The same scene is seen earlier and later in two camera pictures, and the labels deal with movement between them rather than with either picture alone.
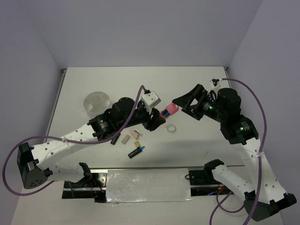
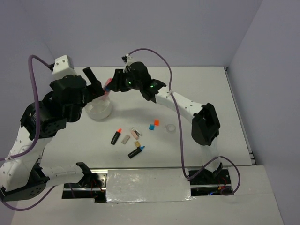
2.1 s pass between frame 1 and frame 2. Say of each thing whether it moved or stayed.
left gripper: moved
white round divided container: stayed
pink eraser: stayed
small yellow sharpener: stayed
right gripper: moved
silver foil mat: stayed
